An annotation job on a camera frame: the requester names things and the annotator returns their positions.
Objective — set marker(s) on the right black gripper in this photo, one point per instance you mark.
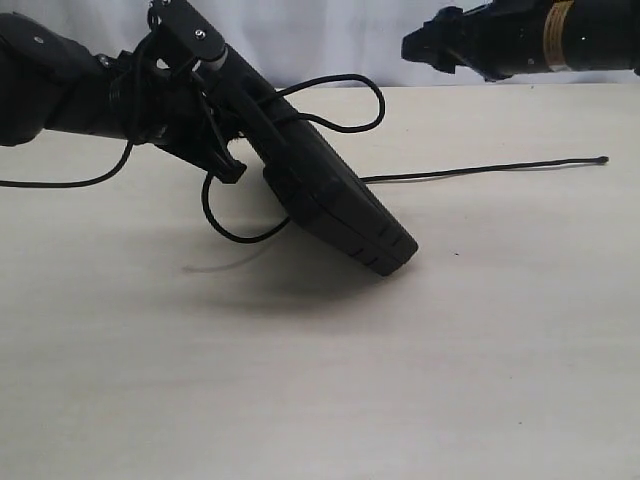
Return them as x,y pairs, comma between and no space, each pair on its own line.
497,40

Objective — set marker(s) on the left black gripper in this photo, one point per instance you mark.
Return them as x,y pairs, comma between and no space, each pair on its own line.
173,115

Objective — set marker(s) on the black plastic carry case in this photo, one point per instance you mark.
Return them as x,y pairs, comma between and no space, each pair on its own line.
319,191

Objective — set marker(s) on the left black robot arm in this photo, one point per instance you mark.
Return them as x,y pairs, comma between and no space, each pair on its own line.
50,82

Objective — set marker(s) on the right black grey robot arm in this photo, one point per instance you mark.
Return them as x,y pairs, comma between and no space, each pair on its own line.
586,36

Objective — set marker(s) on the white backdrop curtain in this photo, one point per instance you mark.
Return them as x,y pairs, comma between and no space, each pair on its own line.
285,41

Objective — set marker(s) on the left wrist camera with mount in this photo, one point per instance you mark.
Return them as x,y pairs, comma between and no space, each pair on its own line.
182,37

